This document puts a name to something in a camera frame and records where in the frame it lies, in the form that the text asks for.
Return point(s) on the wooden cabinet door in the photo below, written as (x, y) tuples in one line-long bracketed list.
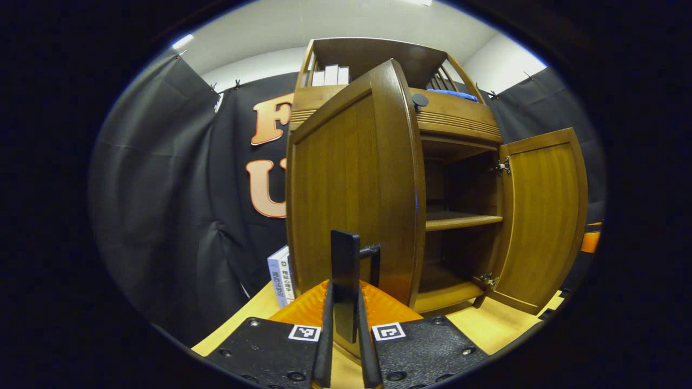
[(346, 178), (540, 216)]

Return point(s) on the wooden double-door shoe cabinet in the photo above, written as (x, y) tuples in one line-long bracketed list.
[(373, 54)]

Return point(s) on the light blue book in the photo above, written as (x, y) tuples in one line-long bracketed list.
[(278, 275)]

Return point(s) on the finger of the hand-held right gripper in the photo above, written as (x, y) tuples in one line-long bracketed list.
[(591, 240)]

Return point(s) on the black backdrop cloth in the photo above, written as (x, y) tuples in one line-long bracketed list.
[(162, 189)]

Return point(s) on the wooden inner cabinet shelf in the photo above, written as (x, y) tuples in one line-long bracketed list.
[(459, 220)]

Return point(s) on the white book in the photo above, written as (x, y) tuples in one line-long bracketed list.
[(331, 75), (343, 75), (318, 78)]

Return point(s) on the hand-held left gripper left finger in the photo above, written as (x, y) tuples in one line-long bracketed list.
[(323, 351)]

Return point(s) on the blue towel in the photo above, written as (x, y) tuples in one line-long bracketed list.
[(457, 95)]

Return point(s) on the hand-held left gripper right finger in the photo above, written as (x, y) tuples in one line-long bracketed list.
[(368, 356)]

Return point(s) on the metal door hinge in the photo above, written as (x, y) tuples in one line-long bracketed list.
[(501, 166), (487, 280)]

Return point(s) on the black round drawer knob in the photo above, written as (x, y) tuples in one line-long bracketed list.
[(420, 100)]

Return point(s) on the dark blue book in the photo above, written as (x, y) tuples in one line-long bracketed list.
[(291, 281)]

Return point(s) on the small ceiling light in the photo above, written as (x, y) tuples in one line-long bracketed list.
[(183, 41)]

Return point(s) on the wooden cabinet drawer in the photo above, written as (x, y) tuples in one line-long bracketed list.
[(459, 116)]

